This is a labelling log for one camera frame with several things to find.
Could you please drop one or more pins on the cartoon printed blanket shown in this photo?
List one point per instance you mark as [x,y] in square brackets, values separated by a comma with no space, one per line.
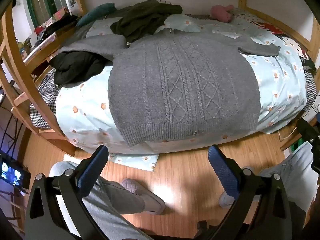
[287,38]

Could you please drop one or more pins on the person's left leg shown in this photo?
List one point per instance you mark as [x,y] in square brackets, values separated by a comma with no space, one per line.
[112,212]

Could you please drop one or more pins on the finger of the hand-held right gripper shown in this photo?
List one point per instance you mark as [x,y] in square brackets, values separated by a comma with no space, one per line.
[306,130]

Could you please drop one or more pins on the dark green garment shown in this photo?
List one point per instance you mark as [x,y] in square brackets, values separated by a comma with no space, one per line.
[145,17]

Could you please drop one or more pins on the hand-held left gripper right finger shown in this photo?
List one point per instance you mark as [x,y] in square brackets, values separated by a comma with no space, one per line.
[225,171]

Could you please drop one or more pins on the wooden bed frame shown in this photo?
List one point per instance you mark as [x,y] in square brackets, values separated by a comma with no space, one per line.
[22,80]

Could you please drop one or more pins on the person's leg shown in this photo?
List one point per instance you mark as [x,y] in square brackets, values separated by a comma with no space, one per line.
[297,167]
[112,212]

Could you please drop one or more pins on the glowing phone screen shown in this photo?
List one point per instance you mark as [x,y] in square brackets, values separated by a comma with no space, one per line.
[11,172]

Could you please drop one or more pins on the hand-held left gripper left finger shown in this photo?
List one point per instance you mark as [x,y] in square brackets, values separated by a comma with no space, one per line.
[90,170]

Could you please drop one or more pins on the pink plush toy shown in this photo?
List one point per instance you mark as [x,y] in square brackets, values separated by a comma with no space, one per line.
[221,12]

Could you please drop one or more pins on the cluttered wooden desk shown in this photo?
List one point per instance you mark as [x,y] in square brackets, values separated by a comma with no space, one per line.
[45,40]

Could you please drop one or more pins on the black jacket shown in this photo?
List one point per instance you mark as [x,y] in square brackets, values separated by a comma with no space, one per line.
[77,66]

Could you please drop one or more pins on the black white checkered sheet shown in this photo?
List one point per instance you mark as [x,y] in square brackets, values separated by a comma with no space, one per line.
[46,97]

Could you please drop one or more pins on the teal plush pillow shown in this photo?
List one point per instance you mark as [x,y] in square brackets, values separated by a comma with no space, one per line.
[96,11]

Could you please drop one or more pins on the person's right leg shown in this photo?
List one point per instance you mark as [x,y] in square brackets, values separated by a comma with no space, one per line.
[297,167]

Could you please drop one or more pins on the person's left quilted shoe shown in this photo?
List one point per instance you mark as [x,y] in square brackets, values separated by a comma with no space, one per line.
[147,196]

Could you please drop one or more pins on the light blue floral bedsheet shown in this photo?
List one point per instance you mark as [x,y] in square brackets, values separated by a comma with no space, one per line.
[82,115]

